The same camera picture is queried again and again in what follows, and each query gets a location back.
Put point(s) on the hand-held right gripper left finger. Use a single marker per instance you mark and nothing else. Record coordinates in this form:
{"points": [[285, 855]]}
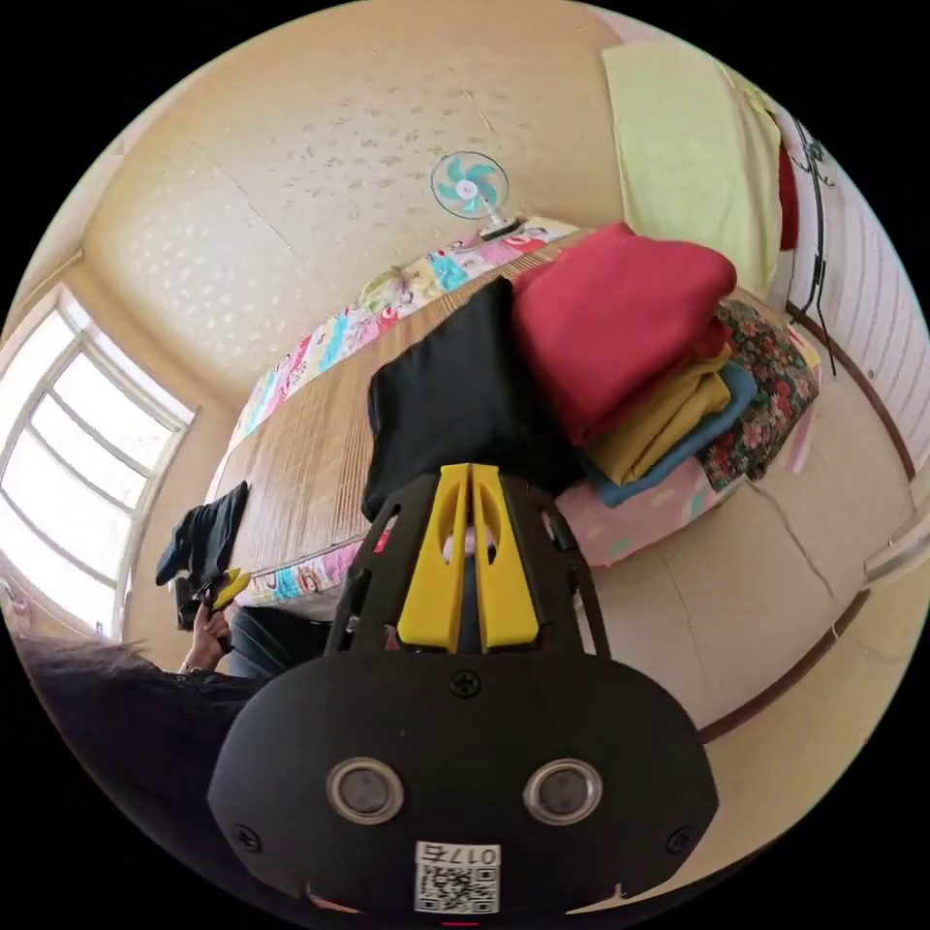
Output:
{"points": [[436, 581]]}

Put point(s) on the folded black garment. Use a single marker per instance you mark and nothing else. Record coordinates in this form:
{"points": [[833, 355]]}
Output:
{"points": [[450, 392]]}

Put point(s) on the person's left forearm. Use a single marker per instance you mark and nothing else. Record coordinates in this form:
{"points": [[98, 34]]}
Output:
{"points": [[195, 665]]}

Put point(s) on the window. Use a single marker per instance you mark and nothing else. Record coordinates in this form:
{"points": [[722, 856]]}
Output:
{"points": [[73, 465]]}

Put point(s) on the person's body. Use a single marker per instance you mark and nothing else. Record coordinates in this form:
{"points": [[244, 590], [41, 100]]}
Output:
{"points": [[145, 741]]}

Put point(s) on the teal and white fan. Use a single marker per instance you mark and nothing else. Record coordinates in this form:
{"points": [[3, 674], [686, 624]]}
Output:
{"points": [[468, 190]]}

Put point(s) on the black coat stand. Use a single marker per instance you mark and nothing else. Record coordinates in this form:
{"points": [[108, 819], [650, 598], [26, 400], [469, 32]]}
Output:
{"points": [[819, 240]]}

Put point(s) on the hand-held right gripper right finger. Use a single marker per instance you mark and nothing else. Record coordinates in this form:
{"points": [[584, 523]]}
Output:
{"points": [[508, 588]]}

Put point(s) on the pile of clothes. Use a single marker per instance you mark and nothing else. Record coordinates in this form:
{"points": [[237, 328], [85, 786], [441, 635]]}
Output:
{"points": [[617, 334]]}

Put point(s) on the floral cushion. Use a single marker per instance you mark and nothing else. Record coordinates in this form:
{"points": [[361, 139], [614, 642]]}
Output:
{"points": [[763, 392]]}

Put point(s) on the black long sleeve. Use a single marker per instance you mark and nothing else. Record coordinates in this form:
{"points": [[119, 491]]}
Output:
{"points": [[207, 534]]}

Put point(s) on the bed with woven mat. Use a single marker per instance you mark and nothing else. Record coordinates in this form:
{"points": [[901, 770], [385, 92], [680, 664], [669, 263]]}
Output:
{"points": [[312, 465]]}

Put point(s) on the person's left hand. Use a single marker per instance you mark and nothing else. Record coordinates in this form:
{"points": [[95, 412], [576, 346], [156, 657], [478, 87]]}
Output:
{"points": [[211, 639]]}

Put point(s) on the pale yellow curtain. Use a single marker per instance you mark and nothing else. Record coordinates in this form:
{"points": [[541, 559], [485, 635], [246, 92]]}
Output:
{"points": [[690, 160]]}

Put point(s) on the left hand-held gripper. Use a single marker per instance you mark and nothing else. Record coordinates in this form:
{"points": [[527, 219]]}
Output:
{"points": [[192, 599]]}

